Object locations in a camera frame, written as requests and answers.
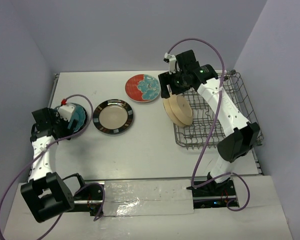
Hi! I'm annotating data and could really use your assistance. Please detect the red and teal floral plate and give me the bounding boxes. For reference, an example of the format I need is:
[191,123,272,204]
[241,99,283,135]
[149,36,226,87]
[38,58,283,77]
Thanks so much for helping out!
[124,74,161,103]

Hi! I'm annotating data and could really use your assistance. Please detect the silver tape sheet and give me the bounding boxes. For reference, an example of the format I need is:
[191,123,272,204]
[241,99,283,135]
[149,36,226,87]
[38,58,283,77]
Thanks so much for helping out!
[103,179,194,217]

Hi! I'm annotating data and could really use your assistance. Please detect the black rimmed cream plate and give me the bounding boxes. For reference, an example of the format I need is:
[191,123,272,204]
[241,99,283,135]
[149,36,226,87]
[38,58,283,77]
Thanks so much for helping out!
[92,99,134,135]

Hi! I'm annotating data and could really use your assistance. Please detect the teal scalloped plate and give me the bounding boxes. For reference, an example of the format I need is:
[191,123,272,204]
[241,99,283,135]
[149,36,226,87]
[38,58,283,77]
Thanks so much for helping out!
[53,102,89,135]

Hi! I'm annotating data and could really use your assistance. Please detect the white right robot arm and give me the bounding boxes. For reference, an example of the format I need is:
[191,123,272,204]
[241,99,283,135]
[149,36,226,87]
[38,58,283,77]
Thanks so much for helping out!
[158,50,260,196]

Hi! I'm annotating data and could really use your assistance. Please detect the cream bird painted plate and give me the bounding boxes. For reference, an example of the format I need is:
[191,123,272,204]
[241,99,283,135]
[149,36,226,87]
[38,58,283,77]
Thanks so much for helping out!
[168,94,193,126]

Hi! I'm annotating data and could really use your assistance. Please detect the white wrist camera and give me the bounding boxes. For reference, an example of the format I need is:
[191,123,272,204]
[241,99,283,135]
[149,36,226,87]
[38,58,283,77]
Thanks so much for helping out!
[57,99,76,122]
[163,52,177,75]

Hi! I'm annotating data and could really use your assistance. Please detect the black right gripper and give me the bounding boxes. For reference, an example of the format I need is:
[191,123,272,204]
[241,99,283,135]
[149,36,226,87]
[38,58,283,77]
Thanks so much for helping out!
[158,68,191,99]

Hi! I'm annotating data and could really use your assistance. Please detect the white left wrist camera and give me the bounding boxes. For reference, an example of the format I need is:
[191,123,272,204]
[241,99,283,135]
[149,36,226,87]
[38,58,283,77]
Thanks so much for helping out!
[57,99,76,122]

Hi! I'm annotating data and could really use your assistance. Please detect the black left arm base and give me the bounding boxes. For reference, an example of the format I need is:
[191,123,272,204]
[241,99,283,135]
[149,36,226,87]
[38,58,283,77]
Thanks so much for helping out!
[62,173,105,221]

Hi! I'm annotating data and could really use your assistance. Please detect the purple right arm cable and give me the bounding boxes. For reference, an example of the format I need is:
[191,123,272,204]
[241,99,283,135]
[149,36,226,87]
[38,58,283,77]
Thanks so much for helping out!
[167,37,253,212]

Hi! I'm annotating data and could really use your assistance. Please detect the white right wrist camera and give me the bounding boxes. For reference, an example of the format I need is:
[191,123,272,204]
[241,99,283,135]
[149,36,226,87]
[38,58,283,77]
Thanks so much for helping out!
[163,52,177,75]

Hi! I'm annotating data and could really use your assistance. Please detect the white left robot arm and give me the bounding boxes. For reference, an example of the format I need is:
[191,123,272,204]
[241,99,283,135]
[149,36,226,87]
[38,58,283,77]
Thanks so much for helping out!
[20,103,88,223]

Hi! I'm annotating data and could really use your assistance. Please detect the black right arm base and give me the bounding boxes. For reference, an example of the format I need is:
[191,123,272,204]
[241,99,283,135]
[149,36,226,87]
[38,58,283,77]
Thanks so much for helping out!
[186,178,239,209]

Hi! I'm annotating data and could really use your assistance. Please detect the grey wire dish rack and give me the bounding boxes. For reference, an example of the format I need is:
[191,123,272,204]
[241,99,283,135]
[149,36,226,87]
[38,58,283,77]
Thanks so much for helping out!
[168,71,265,151]

